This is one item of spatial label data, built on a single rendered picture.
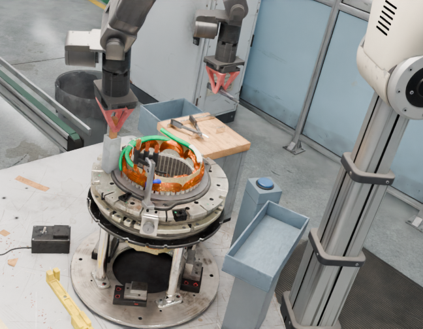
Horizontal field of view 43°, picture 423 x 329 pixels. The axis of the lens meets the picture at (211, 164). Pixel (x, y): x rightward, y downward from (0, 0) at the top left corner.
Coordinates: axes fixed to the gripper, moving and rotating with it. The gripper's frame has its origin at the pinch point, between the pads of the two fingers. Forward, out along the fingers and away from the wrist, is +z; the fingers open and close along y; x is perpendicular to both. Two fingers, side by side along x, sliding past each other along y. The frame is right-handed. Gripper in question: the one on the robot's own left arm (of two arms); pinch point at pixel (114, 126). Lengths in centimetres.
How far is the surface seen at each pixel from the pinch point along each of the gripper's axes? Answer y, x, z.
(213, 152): -5.2, 30.3, 17.3
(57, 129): -77, 5, 52
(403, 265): -22, 176, 138
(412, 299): 0, 160, 134
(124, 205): 14.6, -2.6, 10.1
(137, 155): 13.0, 0.3, -1.3
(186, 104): -36, 37, 21
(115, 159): 1.8, -0.2, 7.8
